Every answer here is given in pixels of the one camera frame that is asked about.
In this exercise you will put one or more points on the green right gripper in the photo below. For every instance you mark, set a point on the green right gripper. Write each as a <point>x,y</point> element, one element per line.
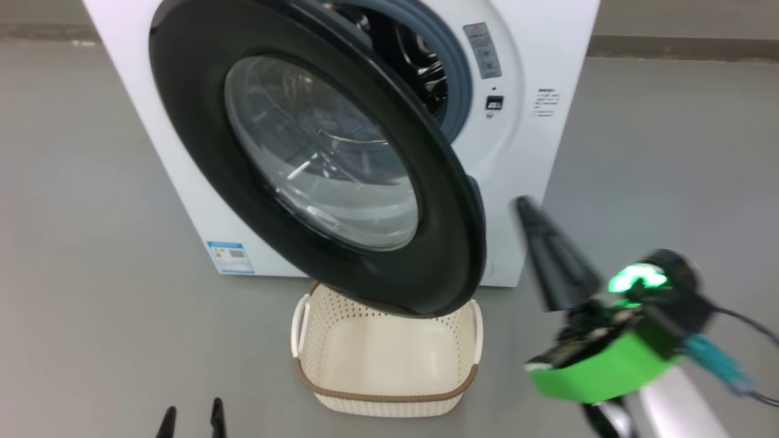
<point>608,371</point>

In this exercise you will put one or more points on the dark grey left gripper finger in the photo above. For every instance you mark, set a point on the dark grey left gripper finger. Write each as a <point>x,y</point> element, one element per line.
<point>168,426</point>
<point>218,423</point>

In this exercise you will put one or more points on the black round glass washer door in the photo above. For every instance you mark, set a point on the black round glass washer door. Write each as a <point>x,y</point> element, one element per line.
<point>201,121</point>

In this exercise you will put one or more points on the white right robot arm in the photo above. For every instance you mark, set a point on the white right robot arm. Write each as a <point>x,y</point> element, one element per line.
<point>669,410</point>

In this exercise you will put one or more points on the grey rubber door gasket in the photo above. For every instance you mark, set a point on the grey rubber door gasket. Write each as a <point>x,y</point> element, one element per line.
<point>459,91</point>

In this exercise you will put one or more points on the stainless steel washer drum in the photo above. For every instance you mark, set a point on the stainless steel washer drum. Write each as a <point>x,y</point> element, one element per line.
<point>420,67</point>

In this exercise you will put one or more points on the white front-load washing machine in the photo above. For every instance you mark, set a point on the white front-load washing machine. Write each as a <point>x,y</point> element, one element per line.
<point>152,121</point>

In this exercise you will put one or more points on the small black text label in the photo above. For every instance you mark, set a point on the small black text label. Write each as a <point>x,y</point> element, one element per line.
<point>546,102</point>

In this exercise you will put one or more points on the blue energy label sticker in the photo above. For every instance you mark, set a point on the blue energy label sticker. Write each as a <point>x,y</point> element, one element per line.
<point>230,258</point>

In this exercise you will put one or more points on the cream perforated plastic laundry basket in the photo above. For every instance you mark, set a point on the cream perforated plastic laundry basket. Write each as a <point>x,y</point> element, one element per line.
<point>389,365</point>

